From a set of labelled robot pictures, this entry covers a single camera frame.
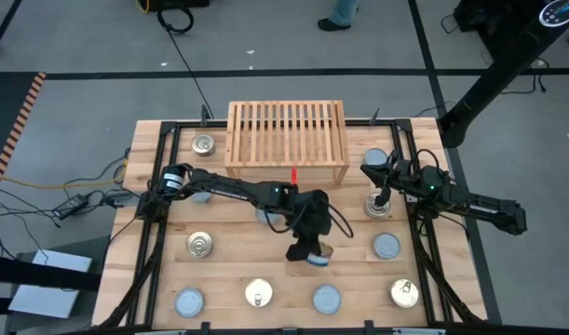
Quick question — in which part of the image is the black floor equipment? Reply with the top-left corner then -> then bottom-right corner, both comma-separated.
146,0 -> 210,11

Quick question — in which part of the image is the yellow floor cable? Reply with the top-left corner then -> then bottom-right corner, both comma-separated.
0,159 -> 129,191

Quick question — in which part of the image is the black metal beam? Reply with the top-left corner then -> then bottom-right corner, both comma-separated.
0,253 -> 103,293

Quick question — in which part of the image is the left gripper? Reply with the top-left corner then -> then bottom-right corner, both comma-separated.
283,188 -> 335,262

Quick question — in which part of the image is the black aluminium table frame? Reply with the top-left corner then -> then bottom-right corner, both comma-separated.
92,118 -> 491,335

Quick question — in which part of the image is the wooden slatted shelf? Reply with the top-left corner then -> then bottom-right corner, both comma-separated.
224,100 -> 351,186

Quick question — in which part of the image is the person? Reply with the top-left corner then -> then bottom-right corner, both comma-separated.
317,0 -> 360,33

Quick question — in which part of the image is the white flat box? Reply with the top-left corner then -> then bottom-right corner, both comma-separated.
7,248 -> 94,320

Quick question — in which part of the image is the long black floor cable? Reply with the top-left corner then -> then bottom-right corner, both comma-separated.
156,5 -> 215,120

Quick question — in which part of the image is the orange black striped floor ramp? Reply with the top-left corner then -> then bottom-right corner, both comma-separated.
0,71 -> 48,179

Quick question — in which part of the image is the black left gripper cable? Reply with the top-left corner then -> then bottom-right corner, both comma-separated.
321,199 -> 355,239

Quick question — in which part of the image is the black tower fan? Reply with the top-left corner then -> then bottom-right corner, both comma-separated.
438,0 -> 569,149

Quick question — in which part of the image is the black power adapter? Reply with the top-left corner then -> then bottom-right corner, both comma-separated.
52,194 -> 90,221

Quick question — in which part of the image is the gold lid blue label can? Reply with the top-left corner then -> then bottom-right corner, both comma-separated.
185,231 -> 214,260
191,133 -> 217,157
305,245 -> 335,269
362,191 -> 392,221
389,277 -> 420,309
244,277 -> 275,309

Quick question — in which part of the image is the grey connector box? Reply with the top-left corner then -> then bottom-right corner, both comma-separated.
100,189 -> 137,208

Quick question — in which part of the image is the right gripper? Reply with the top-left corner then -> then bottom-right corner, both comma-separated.
359,160 -> 418,208

